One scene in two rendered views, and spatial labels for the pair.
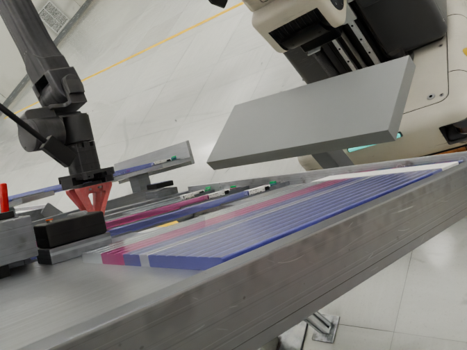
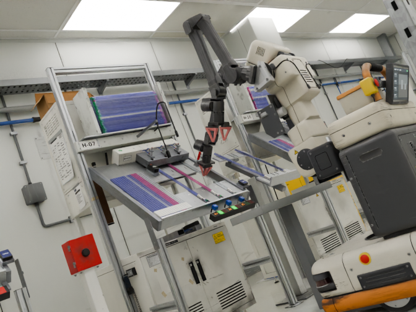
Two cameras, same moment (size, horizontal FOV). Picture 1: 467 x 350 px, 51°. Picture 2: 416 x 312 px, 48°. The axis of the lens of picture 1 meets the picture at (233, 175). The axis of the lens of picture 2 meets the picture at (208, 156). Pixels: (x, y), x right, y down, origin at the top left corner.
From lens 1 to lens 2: 285 cm
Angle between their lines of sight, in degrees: 88
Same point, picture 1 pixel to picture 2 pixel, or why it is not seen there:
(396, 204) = (125, 197)
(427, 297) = not seen: outside the picture
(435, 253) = not seen: outside the picture
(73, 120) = (203, 147)
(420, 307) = not seen: outside the picture
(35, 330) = (104, 170)
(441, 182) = (137, 206)
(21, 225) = (147, 161)
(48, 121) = (197, 144)
